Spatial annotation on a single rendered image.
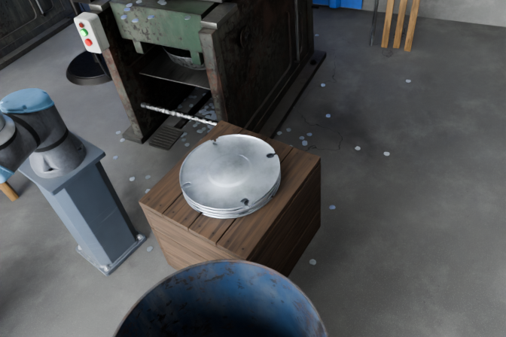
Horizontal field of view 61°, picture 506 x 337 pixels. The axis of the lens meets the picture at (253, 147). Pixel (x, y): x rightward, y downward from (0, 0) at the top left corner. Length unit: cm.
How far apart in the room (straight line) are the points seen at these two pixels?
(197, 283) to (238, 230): 21
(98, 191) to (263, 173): 51
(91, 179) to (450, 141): 137
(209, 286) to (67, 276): 76
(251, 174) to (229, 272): 34
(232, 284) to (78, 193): 56
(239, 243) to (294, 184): 24
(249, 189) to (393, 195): 67
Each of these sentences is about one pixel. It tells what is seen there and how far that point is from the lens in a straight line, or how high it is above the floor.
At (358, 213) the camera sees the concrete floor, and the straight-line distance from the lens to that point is 160.
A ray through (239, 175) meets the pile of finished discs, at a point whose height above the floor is 39.
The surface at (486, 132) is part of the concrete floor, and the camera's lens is 200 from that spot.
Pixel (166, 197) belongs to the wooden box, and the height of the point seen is 35.
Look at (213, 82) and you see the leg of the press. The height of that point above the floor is 43.
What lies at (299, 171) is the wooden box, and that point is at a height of 35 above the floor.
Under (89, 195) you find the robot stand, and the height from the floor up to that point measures 34.
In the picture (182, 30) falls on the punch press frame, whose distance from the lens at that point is 153.
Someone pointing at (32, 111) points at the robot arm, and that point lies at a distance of 119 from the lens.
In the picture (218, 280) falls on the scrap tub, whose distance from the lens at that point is 100.
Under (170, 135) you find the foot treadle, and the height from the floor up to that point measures 16.
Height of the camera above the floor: 127
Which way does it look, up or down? 44 degrees down
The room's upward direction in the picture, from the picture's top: 9 degrees counter-clockwise
